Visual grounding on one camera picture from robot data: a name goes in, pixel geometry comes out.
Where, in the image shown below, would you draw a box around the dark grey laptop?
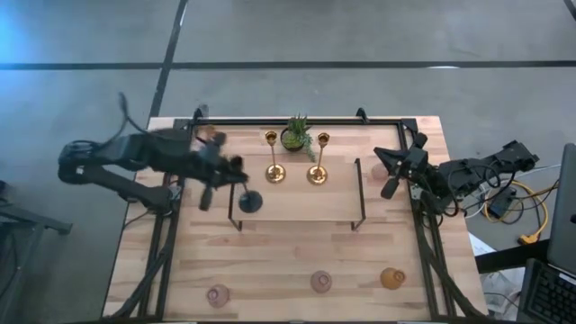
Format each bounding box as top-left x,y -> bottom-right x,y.
516,142 -> 576,324

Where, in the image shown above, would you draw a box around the yellow power cable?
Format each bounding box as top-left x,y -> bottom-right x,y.
483,178 -> 551,247

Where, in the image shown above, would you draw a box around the black power adapter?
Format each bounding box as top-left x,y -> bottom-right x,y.
488,186 -> 519,221

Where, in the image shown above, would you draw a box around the tall black candlestick holder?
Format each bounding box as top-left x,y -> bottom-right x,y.
237,177 -> 265,214

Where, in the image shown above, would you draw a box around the tall gold candlestick holder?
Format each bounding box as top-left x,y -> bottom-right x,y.
264,130 -> 287,185
306,131 -> 331,186

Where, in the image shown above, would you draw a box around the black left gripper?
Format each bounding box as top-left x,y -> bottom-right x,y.
193,130 -> 250,213

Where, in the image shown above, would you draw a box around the white cable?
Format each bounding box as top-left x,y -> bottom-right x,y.
521,163 -> 563,180

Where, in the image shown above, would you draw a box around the wooden riser shelf black legs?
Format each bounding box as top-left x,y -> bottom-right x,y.
228,157 -> 367,232

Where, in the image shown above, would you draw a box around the black stand base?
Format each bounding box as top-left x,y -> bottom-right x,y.
0,179 -> 74,324

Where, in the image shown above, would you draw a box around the black desk bar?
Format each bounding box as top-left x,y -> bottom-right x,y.
474,239 -> 551,275

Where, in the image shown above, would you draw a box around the white paper sheet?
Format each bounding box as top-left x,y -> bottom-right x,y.
467,232 -> 526,319

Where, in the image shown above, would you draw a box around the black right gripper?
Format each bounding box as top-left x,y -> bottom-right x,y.
373,131 -> 431,201

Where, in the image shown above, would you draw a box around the black aluminium table frame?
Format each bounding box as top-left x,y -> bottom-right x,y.
107,107 -> 485,321

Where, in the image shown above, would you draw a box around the succulent plant in black pot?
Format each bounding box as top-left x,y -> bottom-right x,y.
279,113 -> 318,163

